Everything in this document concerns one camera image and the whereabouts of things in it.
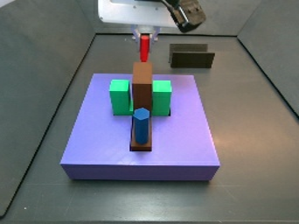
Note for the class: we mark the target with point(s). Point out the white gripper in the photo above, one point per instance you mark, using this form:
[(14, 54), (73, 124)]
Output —
[(136, 12)]

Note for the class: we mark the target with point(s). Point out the red cylinder peg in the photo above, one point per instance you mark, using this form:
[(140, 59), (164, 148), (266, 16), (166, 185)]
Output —
[(145, 47)]

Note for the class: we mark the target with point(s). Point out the purple base board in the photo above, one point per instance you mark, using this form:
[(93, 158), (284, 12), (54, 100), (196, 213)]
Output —
[(184, 153)]

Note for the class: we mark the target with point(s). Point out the brown L-shaped block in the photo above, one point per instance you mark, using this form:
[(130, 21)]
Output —
[(142, 94)]

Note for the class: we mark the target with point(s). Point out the green U-shaped block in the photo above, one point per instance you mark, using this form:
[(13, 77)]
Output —
[(122, 102)]

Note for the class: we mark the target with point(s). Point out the blue hexagonal peg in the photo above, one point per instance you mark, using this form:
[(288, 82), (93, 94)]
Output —
[(142, 121)]

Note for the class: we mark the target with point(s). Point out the black angle bracket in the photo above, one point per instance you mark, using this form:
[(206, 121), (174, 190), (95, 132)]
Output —
[(190, 56)]

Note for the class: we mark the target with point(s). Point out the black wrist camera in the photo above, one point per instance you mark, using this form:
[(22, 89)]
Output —
[(188, 13)]

